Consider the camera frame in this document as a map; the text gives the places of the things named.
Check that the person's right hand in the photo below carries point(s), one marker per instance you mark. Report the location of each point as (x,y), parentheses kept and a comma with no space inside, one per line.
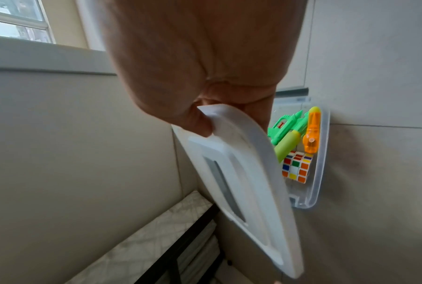
(204,47)

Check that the white plastic container lid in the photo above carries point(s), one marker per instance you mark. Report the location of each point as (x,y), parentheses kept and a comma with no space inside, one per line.
(246,177)

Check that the green toy water gun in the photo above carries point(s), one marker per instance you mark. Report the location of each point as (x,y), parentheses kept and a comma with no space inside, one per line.
(287,123)

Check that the lime green toy cylinder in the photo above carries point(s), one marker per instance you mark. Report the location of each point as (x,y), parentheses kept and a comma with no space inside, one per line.
(286,145)

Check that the orange and yellow toy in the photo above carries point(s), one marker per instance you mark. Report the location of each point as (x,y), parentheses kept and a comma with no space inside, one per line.
(312,130)

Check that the multicoloured puzzle cube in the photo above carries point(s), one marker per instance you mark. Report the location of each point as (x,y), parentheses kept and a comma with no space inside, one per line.
(298,167)

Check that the grey window sill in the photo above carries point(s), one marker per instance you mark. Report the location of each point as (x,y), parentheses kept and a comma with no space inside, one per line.
(39,57)

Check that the clear plastic storage container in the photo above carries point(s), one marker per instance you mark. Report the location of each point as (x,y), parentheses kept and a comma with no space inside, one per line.
(319,166)

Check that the window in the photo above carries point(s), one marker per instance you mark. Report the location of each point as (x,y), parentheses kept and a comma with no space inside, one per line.
(18,19)

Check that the white quilted mattress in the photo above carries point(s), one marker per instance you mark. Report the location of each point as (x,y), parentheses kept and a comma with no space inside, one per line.
(144,238)

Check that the black metal bed frame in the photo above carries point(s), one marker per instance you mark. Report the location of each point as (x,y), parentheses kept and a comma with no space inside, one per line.
(183,244)

